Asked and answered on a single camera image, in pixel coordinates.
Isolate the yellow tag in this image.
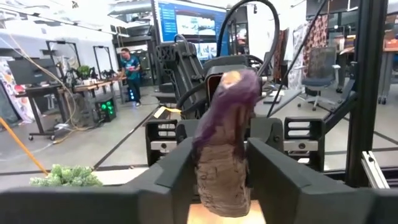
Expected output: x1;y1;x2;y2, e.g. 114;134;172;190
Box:
154;106;183;119

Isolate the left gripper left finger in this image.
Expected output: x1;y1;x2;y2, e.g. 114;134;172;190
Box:
0;136;195;224

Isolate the dark purple eggplant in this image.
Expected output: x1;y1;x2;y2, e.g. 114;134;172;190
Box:
191;68;262;218

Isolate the large blue display screen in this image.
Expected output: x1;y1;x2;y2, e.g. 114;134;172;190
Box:
154;0;231;62

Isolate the patterned hanging cloth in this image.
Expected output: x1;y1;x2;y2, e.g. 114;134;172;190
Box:
303;15;329;63

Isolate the gray office chair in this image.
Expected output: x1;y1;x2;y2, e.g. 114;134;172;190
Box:
297;46;342;112

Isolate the small green plant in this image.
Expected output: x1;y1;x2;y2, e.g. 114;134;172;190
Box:
76;65;93;80

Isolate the black cable hose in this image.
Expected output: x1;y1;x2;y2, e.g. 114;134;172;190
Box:
216;0;280;78

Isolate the green potted plant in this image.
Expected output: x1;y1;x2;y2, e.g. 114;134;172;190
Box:
29;164;103;187

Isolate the wooden desk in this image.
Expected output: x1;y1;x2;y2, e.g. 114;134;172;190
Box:
15;77;127;141

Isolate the silver aluminium extrusion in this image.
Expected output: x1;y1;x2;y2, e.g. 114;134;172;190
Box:
360;151;391;189

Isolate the computer tower with lights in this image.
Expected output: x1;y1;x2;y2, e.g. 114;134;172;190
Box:
95;95;118;123

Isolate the black metal table frame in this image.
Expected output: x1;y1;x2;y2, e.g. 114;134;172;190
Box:
267;0;398;189

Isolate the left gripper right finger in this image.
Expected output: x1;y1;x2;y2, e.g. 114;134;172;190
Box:
247;138;398;224

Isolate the person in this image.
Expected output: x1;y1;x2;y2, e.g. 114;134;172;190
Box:
119;48;142;107

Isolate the dark desk monitor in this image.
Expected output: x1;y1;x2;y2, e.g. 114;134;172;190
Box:
6;58;60;86

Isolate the yellow slanted rod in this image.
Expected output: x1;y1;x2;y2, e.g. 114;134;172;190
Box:
0;117;50;175

